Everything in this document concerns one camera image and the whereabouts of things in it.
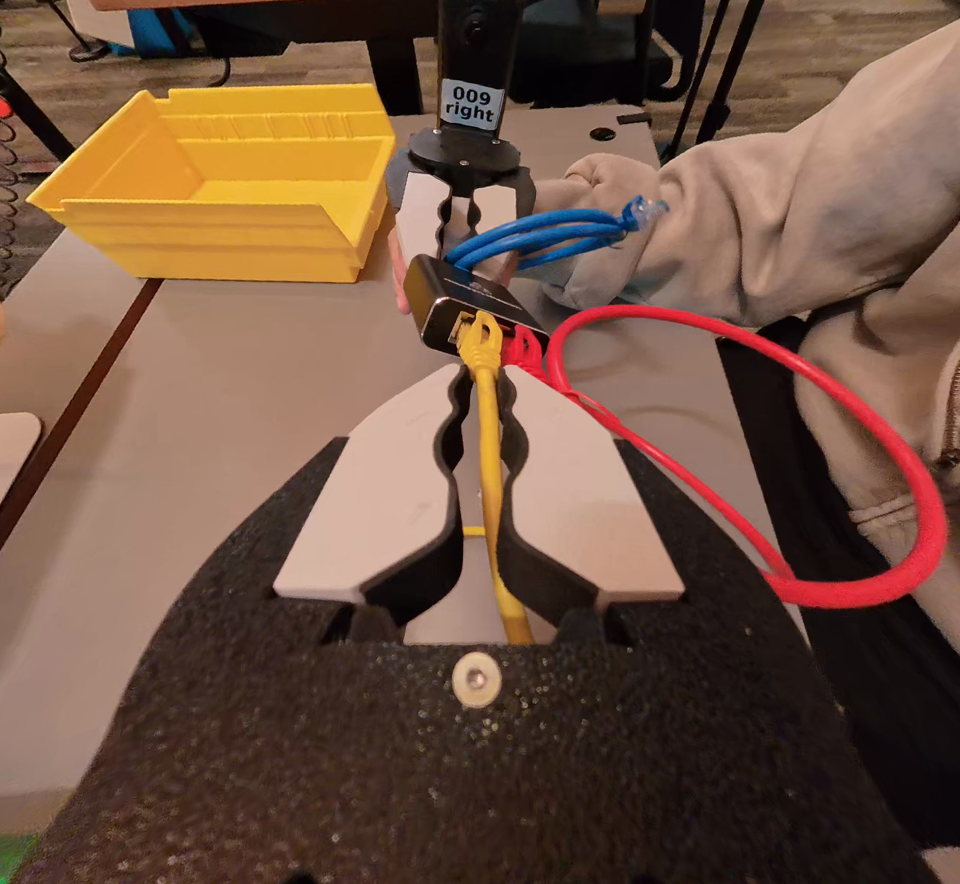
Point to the person's right hand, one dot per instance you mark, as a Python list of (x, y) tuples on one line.
[(397, 277)]

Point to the black tripod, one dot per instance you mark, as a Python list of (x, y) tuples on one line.
[(720, 37)]

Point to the person's right forearm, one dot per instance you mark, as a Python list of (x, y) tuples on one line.
[(787, 209)]

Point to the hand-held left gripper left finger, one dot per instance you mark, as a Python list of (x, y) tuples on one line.
[(375, 509)]

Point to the blue floor bin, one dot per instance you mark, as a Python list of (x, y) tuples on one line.
[(157, 33)]

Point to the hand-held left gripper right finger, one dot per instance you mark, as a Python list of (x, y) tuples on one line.
[(585, 517)]

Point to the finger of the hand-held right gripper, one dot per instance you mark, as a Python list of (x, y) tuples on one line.
[(499, 206), (420, 217)]

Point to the black desk grommet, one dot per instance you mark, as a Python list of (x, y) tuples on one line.
[(601, 134)]

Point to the yellow plastic bin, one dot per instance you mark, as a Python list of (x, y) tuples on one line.
[(225, 224)]

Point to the black ethernet splitter box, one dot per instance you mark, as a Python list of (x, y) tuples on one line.
[(450, 292)]

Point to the black office chair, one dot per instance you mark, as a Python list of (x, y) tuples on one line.
[(585, 52)]

